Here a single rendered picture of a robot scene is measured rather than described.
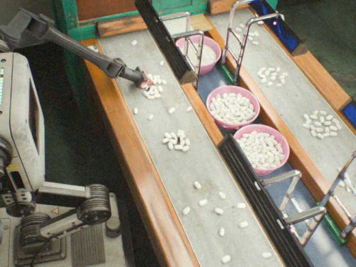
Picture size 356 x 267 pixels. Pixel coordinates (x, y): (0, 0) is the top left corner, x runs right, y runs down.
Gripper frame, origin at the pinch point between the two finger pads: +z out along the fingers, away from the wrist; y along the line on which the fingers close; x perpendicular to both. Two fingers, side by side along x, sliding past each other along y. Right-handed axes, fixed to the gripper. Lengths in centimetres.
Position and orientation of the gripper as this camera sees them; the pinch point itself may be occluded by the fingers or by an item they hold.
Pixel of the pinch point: (150, 81)
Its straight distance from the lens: 225.4
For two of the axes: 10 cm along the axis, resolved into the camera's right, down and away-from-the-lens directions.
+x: -6.2, 6.6, 4.4
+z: 6.9, 1.8, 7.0
